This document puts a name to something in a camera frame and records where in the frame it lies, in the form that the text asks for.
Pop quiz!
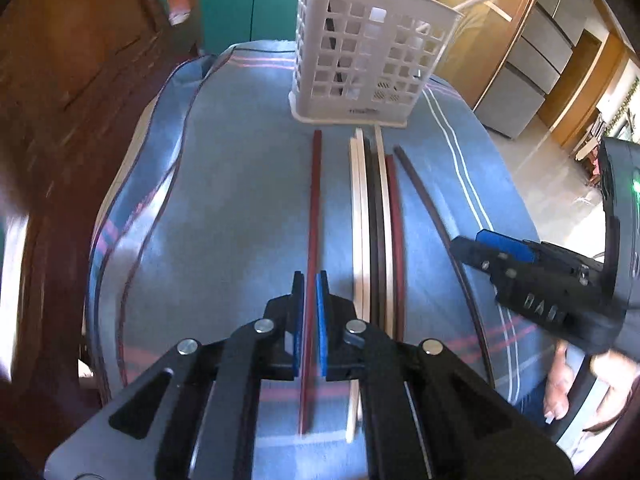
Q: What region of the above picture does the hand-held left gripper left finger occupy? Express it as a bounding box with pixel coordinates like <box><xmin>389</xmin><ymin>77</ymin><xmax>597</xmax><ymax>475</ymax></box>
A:
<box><xmin>45</xmin><ymin>271</ymin><xmax>306</xmax><ymax>480</ymax></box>

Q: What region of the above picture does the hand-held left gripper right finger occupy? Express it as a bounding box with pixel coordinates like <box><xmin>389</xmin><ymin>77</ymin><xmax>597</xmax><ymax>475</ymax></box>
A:
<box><xmin>316</xmin><ymin>270</ymin><xmax>576</xmax><ymax>480</ymax></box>

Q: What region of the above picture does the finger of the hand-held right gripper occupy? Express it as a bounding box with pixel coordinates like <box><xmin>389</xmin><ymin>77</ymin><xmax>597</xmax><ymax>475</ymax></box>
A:
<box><xmin>475</xmin><ymin>229</ymin><xmax>540</xmax><ymax>264</ymax></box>
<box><xmin>449</xmin><ymin>236</ymin><xmax>526</xmax><ymax>288</ymax></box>

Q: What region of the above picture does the red chopstick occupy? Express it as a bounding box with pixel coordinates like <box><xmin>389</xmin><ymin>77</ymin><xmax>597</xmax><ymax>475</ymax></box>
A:
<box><xmin>298</xmin><ymin>130</ymin><xmax>323</xmax><ymax>435</ymax></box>
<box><xmin>385</xmin><ymin>155</ymin><xmax>406</xmax><ymax>338</ymax></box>

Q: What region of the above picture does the cream chopstick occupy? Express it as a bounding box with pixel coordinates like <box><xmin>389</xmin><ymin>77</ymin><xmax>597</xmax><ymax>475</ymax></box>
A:
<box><xmin>374</xmin><ymin>126</ymin><xmax>393</xmax><ymax>323</ymax></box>
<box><xmin>345</xmin><ymin>139</ymin><xmax>362</xmax><ymax>444</ymax></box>
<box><xmin>354</xmin><ymin>128</ymin><xmax>372</xmax><ymax>322</ymax></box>

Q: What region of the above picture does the white plastic utensil basket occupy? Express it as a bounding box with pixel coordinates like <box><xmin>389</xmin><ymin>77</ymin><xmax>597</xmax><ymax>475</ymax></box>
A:
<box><xmin>289</xmin><ymin>0</ymin><xmax>461</xmax><ymax>128</ymax></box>

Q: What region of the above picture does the person's right forearm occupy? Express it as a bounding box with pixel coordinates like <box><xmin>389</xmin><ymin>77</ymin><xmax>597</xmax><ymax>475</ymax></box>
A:
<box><xmin>590</xmin><ymin>350</ymin><xmax>632</xmax><ymax>434</ymax></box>

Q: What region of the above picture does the person's right hand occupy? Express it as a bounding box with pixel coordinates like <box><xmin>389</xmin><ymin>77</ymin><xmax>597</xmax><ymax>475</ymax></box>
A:
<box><xmin>543</xmin><ymin>341</ymin><xmax>577</xmax><ymax>424</ymax></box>

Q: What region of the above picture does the blue striped cloth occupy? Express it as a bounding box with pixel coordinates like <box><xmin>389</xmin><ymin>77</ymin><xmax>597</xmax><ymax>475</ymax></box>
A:
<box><xmin>87</xmin><ymin>40</ymin><xmax>547</xmax><ymax>461</ymax></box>

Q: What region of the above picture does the grey refrigerator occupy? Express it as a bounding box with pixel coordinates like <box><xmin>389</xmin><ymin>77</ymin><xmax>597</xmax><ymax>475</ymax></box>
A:
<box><xmin>472</xmin><ymin>0</ymin><xmax>597</xmax><ymax>140</ymax></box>

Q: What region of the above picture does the wooden framed glass door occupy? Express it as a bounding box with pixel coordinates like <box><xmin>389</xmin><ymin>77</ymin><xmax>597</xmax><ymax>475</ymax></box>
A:
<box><xmin>432</xmin><ymin>0</ymin><xmax>551</xmax><ymax>111</ymax></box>

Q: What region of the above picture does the wooden chair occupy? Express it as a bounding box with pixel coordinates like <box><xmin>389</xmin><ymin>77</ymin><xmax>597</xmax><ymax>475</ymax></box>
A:
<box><xmin>0</xmin><ymin>0</ymin><xmax>226</xmax><ymax>480</ymax></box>

